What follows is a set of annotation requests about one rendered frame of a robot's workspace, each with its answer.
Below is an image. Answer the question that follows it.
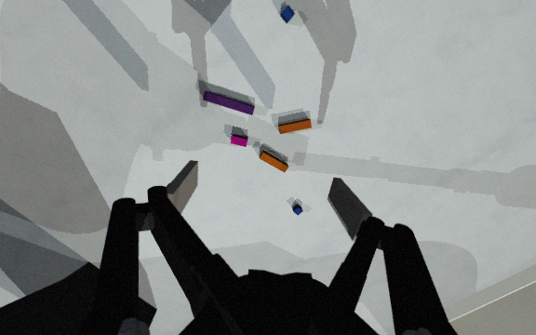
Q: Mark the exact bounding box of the dark purple rod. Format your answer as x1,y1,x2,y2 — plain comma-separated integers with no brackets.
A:
203,91,255,115

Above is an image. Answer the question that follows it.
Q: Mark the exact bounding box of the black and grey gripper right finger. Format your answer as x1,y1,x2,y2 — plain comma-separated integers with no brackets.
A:
308,178,458,335

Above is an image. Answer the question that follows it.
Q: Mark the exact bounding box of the short magenta rod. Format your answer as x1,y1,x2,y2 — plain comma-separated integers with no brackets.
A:
231,134,248,147

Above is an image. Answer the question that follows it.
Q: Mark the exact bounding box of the orange rod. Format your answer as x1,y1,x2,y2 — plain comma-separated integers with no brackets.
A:
260,151,288,173
278,119,312,134

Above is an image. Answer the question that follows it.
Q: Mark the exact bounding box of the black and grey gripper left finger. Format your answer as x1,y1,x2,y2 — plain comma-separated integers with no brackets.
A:
76,160,275,335

